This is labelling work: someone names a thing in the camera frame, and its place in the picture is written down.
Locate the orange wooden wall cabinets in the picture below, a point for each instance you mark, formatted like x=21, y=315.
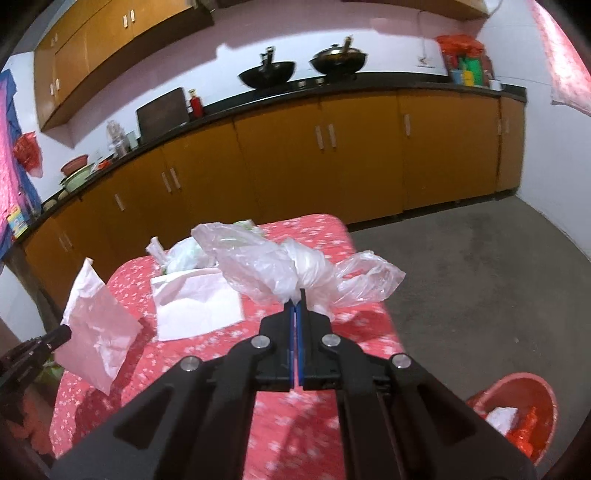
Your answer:
x=92, y=46

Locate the pink blue printed cloth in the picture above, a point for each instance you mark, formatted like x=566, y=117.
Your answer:
x=11, y=161

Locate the clear jar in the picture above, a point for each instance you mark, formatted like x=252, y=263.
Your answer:
x=117, y=138

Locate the black wok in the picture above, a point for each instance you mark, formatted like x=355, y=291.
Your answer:
x=268, y=76
x=339, y=60

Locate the clear plastic bag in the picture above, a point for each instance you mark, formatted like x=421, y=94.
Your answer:
x=258, y=267

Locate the dark cutting board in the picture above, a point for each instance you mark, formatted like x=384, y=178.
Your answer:
x=161, y=115

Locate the colourful items on counter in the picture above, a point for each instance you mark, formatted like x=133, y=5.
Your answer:
x=459, y=45

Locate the pink floral hanging cloth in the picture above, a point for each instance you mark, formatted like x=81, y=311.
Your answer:
x=563, y=60

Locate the white cup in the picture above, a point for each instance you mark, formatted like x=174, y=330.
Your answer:
x=495, y=85

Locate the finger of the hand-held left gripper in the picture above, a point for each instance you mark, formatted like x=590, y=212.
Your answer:
x=46, y=344

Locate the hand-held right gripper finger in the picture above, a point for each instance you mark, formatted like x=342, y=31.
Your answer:
x=299, y=346
x=291, y=332

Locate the red hanging plastic bag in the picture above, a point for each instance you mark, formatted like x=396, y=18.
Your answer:
x=27, y=154

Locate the white paper sheet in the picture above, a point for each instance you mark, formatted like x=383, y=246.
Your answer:
x=92, y=332
x=194, y=304

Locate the green plastic container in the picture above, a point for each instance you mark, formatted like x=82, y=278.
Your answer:
x=468, y=74

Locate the red floral tablecloth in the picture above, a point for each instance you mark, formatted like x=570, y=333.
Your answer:
x=318, y=230

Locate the red basin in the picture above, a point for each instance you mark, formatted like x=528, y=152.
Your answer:
x=74, y=165

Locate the orange wooden base cabinets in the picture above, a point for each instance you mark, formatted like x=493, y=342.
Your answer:
x=360, y=152

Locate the small colourful box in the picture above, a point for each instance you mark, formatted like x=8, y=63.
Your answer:
x=17, y=222

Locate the red bottle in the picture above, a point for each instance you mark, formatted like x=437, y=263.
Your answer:
x=196, y=105

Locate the green tinted plastic bag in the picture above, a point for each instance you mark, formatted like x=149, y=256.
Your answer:
x=184, y=256

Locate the red plastic bin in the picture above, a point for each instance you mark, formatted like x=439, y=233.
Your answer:
x=545, y=415

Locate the black countertop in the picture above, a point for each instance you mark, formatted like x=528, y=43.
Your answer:
x=392, y=83

